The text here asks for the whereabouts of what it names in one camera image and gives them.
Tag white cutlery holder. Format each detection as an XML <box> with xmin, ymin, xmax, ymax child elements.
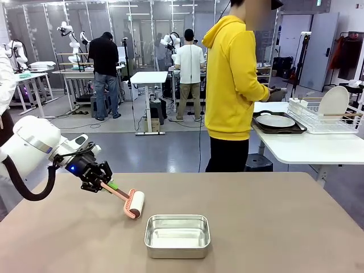
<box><xmin>288</xmin><ymin>97</ymin><xmax>310</xmax><ymax>115</ymax></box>

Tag computer case with purple light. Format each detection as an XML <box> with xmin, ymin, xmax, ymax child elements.
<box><xmin>16</xmin><ymin>85</ymin><xmax>30</xmax><ymax>104</ymax></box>

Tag white background desk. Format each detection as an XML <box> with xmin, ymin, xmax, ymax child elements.
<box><xmin>11</xmin><ymin>72</ymin><xmax>59</xmax><ymax>119</ymax></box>

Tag person in yellow hoodie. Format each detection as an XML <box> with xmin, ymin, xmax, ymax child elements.
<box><xmin>201</xmin><ymin>0</ymin><xmax>285</xmax><ymax>173</ymax></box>

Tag person in white sleeve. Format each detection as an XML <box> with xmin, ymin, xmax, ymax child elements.
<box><xmin>0</xmin><ymin>47</ymin><xmax>18</xmax><ymax>144</ymax></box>

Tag white flat box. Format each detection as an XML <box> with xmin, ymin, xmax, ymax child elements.
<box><xmin>28</xmin><ymin>61</ymin><xmax>55</xmax><ymax>71</ymax></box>

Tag black equipment cases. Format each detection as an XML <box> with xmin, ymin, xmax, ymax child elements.
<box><xmin>272</xmin><ymin>56</ymin><xmax>294</xmax><ymax>79</ymax></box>

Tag person's right forearm yellow sleeve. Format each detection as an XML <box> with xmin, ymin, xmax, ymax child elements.
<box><xmin>246</xmin><ymin>74</ymin><xmax>271</xmax><ymax>104</ymax></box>

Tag white shoe rack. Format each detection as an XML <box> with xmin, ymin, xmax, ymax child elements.
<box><xmin>255</xmin><ymin>61</ymin><xmax>273</xmax><ymax>86</ymax></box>

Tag white standing desk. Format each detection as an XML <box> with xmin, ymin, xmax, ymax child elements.
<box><xmin>130</xmin><ymin>71</ymin><xmax>169</xmax><ymax>136</ymax></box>

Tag stainless steel rectangular container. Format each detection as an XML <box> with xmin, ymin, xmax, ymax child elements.
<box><xmin>144</xmin><ymin>214</ymin><xmax>212</xmax><ymax>259</ymax></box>

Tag white wire dish rack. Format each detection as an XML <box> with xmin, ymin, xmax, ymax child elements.
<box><xmin>287</xmin><ymin>96</ymin><xmax>364</xmax><ymax>135</ymax></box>

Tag white desk with shelf frame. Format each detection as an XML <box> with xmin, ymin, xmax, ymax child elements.
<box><xmin>52</xmin><ymin>52</ymin><xmax>96</xmax><ymax>111</ymax></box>

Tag black tripod with white head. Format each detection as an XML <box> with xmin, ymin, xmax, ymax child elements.
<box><xmin>289</xmin><ymin>31</ymin><xmax>312</xmax><ymax>97</ymax></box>

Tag black clothes rack with garments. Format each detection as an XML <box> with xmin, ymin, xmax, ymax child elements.
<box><xmin>329</xmin><ymin>31</ymin><xmax>364</xmax><ymax>92</ymax></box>

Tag pink lint roller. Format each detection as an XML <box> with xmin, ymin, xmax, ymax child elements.
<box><xmin>101</xmin><ymin>181</ymin><xmax>146</xmax><ymax>220</ymax></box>

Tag grey plastic step stool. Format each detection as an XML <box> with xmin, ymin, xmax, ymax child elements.
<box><xmin>90</xmin><ymin>95</ymin><xmax>113</xmax><ymax>119</ymax></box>

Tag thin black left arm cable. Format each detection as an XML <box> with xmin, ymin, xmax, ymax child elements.
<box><xmin>52</xmin><ymin>141</ymin><xmax>96</xmax><ymax>167</ymax></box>

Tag brown cardboard box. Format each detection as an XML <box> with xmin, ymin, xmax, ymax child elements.
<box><xmin>144</xmin><ymin>117</ymin><xmax>161</xmax><ymax>133</ymax></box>

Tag white side table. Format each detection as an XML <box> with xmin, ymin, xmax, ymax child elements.
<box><xmin>251</xmin><ymin>101</ymin><xmax>364</xmax><ymax>187</ymax></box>

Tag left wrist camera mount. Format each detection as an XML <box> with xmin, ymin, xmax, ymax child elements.
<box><xmin>84</xmin><ymin>141</ymin><xmax>102</xmax><ymax>156</ymax></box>

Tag man in black shirt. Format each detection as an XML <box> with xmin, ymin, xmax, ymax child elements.
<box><xmin>88</xmin><ymin>31</ymin><xmax>122</xmax><ymax>122</ymax></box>

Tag black left arm hose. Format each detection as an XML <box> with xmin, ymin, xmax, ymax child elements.
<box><xmin>4</xmin><ymin>155</ymin><xmax>58</xmax><ymax>202</ymax></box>

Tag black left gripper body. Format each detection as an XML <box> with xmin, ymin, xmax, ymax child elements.
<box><xmin>65</xmin><ymin>152</ymin><xmax>99</xmax><ymax>179</ymax></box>

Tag black camera tripod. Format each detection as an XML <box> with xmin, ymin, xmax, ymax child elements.
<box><xmin>121</xmin><ymin>36</ymin><xmax>143</xmax><ymax>135</ymax></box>

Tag man in white shirt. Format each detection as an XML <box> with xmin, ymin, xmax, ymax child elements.
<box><xmin>173</xmin><ymin>28</ymin><xmax>206</xmax><ymax>123</ymax></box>

